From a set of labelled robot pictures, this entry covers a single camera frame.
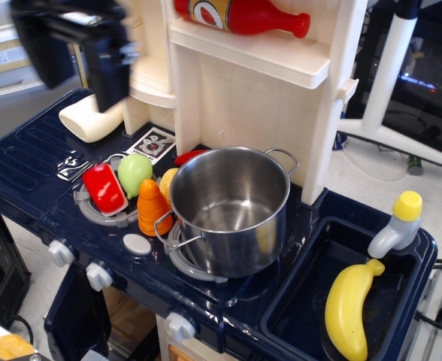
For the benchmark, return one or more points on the grey yellow toy faucet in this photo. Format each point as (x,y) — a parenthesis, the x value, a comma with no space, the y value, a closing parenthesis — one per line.
(402,227)

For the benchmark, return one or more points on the grey right stove burner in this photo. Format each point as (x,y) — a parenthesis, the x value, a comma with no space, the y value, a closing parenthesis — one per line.
(181,260)

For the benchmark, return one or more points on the cream toy kitchen shelf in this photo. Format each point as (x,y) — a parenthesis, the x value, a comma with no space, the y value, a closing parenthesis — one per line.
(219,89)

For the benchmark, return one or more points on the navy toy kitchen counter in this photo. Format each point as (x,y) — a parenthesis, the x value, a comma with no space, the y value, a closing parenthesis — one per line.
(277,314)

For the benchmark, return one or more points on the grey stove knob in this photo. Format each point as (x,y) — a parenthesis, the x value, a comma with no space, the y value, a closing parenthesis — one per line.
(60,254)
(98,277)
(179,328)

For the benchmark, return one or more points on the white stand frame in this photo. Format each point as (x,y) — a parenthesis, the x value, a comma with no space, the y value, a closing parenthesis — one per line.
(370,127)

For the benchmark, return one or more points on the grey left stove burner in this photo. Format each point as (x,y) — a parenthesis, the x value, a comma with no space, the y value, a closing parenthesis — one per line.
(90,211)

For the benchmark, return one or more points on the grey round stove button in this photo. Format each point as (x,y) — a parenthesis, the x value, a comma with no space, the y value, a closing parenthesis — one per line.
(137,244)

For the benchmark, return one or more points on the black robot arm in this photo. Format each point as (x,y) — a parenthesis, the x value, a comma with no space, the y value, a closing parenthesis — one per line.
(46,28)

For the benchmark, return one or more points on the silver toy dishwasher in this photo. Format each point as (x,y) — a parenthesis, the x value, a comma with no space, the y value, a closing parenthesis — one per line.
(22,93)

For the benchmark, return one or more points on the green toy pear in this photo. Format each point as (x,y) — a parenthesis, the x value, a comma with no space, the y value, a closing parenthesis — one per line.
(132,171)

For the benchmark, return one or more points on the red toy cheese wedge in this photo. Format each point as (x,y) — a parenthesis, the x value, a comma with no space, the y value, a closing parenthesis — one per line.
(104,189)

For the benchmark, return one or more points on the red toy ketchup bottle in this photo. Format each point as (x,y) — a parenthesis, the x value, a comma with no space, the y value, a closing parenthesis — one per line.
(243,17)

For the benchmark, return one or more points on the red toy chili pepper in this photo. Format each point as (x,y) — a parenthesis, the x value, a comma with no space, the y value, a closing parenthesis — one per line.
(184,158)

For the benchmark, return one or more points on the grey right stove knob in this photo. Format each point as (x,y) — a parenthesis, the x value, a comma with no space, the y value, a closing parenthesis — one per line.
(179,328)

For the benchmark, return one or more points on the grey middle stove knob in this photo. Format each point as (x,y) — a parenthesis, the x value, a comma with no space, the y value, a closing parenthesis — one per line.
(98,277)

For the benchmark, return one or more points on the yellow toy banana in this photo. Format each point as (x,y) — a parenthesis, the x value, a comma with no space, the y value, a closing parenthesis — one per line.
(344,308)

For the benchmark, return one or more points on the orange toy carrot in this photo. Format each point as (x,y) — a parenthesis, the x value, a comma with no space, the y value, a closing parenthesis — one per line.
(154,213)

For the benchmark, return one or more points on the grey left stove knob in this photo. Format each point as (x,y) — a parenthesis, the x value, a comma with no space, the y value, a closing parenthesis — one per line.
(60,254)

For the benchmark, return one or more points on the grey stove burner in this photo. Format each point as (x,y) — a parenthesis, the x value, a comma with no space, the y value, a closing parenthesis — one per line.
(90,211)
(181,260)

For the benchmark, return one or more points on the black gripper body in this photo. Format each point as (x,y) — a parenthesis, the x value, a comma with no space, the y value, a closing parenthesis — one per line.
(109,55)

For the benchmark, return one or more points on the green small can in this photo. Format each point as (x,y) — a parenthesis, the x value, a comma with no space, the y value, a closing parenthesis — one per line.
(414,166)

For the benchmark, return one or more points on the yellow toy corn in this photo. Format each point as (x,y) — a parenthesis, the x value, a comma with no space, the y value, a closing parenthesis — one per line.
(165,182)

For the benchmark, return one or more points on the stainless steel pot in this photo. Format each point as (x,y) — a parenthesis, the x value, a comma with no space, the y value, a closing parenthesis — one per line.
(228,210)

